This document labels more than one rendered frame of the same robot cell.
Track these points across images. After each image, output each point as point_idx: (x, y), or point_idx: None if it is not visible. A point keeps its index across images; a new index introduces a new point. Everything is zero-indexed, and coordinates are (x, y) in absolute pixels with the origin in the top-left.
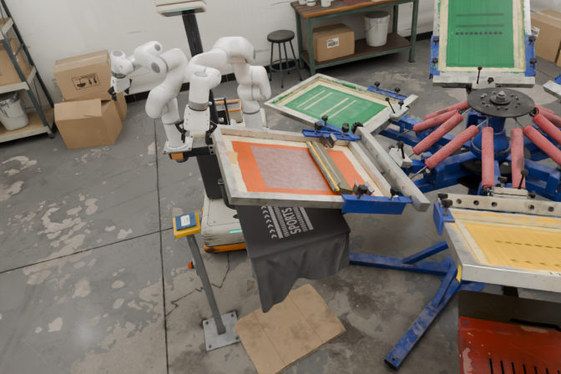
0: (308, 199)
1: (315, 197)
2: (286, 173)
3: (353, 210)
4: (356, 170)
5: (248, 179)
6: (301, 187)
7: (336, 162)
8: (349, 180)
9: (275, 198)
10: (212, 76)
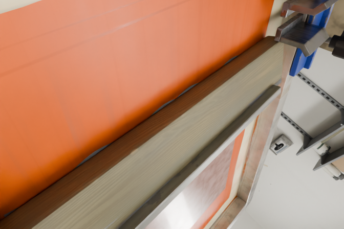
0: (274, 129)
1: (275, 121)
2: (195, 193)
3: None
4: None
5: (209, 217)
6: (230, 147)
7: (106, 98)
8: (220, 32)
9: (262, 165)
10: None
